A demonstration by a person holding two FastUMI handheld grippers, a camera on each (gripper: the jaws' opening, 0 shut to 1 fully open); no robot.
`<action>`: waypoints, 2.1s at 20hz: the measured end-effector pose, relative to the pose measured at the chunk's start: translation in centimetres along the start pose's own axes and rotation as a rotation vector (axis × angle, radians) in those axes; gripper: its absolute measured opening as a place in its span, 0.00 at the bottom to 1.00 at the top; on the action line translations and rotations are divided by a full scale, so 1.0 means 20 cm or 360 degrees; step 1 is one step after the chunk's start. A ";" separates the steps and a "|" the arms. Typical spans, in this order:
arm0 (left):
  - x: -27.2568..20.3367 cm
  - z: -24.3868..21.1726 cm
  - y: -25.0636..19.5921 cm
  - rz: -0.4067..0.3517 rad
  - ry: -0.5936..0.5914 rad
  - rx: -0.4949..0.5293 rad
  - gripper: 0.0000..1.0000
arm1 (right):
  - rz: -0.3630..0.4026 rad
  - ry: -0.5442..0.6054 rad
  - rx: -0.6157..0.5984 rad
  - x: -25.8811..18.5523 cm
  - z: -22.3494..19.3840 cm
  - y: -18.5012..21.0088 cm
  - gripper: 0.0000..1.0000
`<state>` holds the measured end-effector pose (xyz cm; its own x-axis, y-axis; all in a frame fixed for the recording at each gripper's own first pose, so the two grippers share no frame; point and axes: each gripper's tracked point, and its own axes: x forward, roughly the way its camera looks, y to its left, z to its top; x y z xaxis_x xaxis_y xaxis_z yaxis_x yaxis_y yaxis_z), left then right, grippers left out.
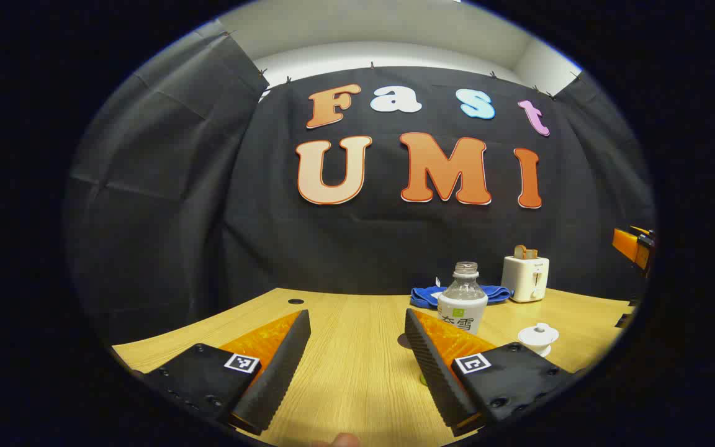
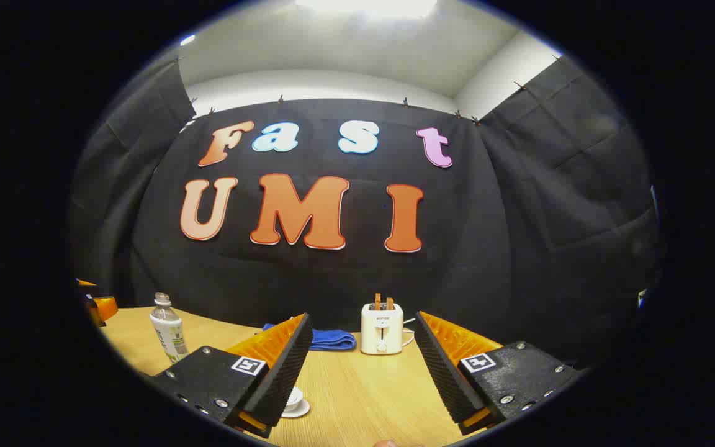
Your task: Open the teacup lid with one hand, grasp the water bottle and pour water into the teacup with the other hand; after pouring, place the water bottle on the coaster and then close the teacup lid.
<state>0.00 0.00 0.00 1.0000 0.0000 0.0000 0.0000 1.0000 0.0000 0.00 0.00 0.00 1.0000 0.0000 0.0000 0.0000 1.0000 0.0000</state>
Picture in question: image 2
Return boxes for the blue towel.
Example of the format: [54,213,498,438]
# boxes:
[263,323,357,352]

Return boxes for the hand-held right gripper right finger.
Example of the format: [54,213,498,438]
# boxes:
[415,310,585,435]

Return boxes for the ceiling light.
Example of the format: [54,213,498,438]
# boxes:
[295,0,439,19]

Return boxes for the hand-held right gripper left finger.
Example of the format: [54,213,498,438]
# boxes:
[146,312,313,440]

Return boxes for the black backdrop cloth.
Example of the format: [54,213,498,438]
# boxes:
[69,56,665,367]

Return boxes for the white toaster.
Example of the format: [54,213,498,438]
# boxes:
[361,302,405,355]

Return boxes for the clear water bottle white label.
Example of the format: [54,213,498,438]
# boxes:
[149,292,189,364]

